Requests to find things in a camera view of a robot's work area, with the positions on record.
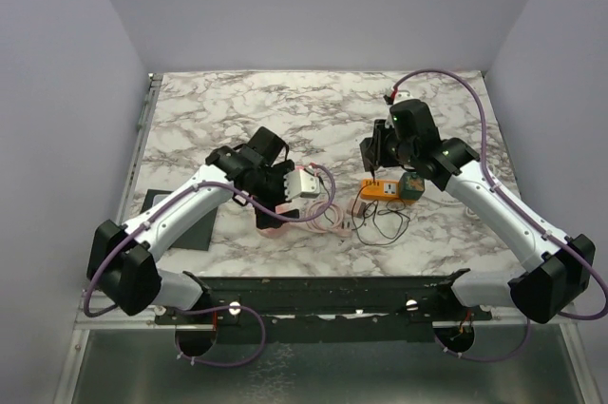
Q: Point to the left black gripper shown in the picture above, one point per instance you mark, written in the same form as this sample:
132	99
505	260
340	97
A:
277	172

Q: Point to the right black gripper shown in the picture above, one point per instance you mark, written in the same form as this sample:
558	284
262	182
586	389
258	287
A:
386	161

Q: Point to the orange power strip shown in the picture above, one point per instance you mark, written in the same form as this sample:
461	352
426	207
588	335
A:
388	191

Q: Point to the green cube socket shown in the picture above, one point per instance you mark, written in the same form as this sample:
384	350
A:
411	187

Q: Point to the black power adapter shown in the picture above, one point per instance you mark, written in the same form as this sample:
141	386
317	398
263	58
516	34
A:
371	154

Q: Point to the pink round power hub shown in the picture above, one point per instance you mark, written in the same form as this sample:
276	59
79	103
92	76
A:
274	233

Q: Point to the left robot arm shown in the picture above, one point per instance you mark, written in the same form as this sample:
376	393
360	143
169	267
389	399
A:
123	259

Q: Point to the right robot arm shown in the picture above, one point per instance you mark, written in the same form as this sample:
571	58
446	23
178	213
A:
555	266

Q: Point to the dusty pink small charger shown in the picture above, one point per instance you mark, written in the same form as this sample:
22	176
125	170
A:
356	208

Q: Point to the black foam mat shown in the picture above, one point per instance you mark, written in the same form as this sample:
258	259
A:
198	236

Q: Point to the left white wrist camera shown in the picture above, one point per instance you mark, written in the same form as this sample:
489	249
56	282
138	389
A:
301	182

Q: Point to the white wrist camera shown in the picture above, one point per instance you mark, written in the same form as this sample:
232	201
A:
301	182
391	100

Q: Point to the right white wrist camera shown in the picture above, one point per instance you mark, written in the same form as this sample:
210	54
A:
391	100

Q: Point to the black mounting base rail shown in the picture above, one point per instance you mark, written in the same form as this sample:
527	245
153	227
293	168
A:
333	309

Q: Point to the aluminium frame rail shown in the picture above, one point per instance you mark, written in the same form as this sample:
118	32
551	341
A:
117	359

